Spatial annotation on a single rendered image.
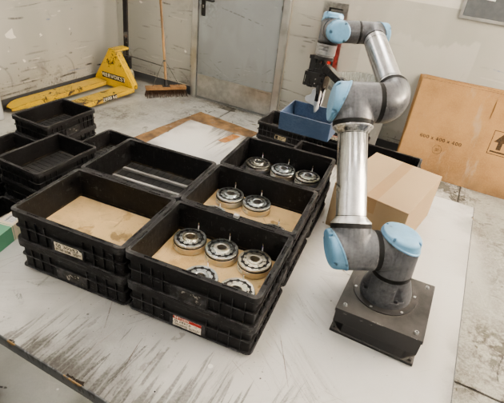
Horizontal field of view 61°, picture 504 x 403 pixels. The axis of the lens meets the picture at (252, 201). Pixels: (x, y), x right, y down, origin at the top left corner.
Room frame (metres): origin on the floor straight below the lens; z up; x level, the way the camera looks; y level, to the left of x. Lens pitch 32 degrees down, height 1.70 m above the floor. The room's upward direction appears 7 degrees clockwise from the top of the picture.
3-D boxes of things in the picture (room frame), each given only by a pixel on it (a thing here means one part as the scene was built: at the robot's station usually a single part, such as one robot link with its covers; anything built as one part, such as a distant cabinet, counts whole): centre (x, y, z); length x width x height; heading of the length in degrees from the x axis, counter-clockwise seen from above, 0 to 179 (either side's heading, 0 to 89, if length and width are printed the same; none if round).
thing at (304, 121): (1.58, -0.18, 1.10); 0.20 x 0.15 x 0.07; 68
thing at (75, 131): (2.51, 1.30, 0.37); 0.40 x 0.30 x 0.45; 157
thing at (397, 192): (1.55, -0.55, 0.80); 0.40 x 0.30 x 0.20; 146
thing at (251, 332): (0.97, 0.10, 0.76); 0.40 x 0.30 x 0.12; 72
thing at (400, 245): (0.99, -0.42, 0.97); 0.13 x 0.12 x 0.14; 96
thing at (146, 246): (0.97, 0.10, 0.87); 0.40 x 0.30 x 0.11; 72
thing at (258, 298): (0.97, 0.10, 0.92); 0.40 x 0.30 x 0.02; 72
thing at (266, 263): (1.00, -0.03, 0.86); 0.10 x 0.10 x 0.01
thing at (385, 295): (0.99, -0.44, 0.85); 0.15 x 0.15 x 0.10
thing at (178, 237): (1.06, 0.18, 0.86); 0.10 x 0.10 x 0.01
